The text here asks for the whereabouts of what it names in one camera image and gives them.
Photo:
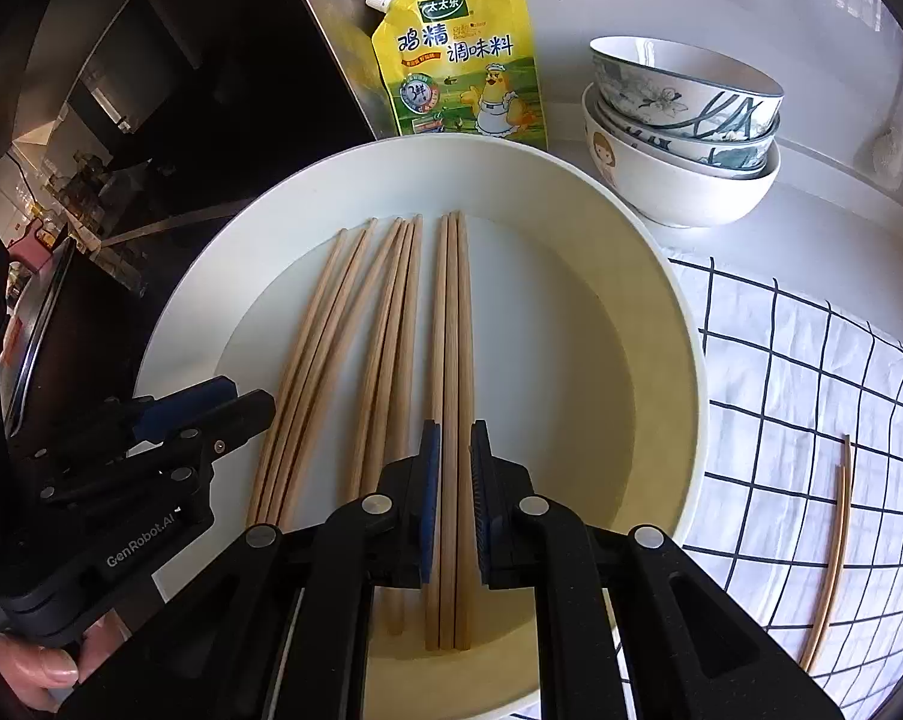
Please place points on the small-flowered porcelain bowl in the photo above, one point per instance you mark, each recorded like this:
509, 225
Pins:
714, 154

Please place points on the large white plate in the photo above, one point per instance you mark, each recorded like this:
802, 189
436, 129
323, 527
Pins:
556, 330

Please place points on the yellow seasoning pouch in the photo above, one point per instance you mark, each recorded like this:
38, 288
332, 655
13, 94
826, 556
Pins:
459, 75

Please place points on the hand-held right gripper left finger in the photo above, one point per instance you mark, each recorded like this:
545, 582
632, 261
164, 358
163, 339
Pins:
431, 484

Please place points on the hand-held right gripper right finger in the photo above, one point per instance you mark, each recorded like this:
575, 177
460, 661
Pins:
481, 484

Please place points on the light wooden chopstick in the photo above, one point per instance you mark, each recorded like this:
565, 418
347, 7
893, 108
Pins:
464, 360
438, 360
840, 510
849, 495
450, 360

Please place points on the large-flowered porcelain bowl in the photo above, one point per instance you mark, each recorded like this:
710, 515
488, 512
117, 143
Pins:
646, 90

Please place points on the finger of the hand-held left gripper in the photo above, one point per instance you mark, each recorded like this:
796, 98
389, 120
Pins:
189, 405
245, 416

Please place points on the bunch of wooden chopsticks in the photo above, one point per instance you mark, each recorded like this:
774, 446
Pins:
391, 315

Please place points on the black glass cooktop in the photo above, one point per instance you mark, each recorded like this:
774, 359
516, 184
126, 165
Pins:
234, 90

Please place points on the person's left hand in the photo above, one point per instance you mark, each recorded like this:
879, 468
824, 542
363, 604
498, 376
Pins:
35, 671

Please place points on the white black-checked cloth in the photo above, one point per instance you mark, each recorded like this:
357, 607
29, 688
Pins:
766, 360

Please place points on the white cartoon-print bowl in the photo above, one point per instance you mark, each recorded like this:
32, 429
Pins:
669, 187

